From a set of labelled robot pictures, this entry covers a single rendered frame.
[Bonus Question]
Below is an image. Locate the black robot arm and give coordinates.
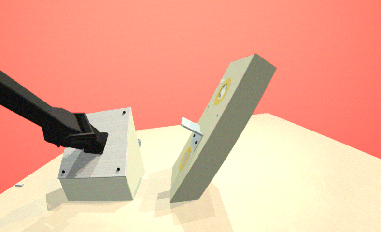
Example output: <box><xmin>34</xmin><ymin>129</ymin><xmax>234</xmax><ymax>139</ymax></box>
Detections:
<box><xmin>0</xmin><ymin>70</ymin><xmax>108</xmax><ymax>155</ymax></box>

